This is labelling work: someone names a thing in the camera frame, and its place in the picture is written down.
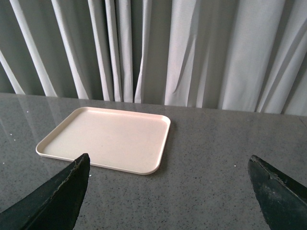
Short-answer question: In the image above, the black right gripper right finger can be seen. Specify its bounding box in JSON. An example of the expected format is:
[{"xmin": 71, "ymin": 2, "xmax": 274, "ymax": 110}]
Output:
[{"xmin": 248, "ymin": 155, "xmax": 307, "ymax": 230}]

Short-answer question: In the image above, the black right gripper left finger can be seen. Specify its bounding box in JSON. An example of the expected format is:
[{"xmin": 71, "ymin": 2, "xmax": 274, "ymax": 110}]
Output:
[{"xmin": 0, "ymin": 153, "xmax": 90, "ymax": 230}]

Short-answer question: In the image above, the beige rectangular plastic tray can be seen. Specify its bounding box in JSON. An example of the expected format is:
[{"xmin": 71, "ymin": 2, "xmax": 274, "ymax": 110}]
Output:
[{"xmin": 35, "ymin": 107, "xmax": 171, "ymax": 175}]

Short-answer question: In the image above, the white pleated curtain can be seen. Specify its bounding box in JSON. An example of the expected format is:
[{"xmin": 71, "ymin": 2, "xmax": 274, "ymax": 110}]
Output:
[{"xmin": 0, "ymin": 0, "xmax": 307, "ymax": 115}]

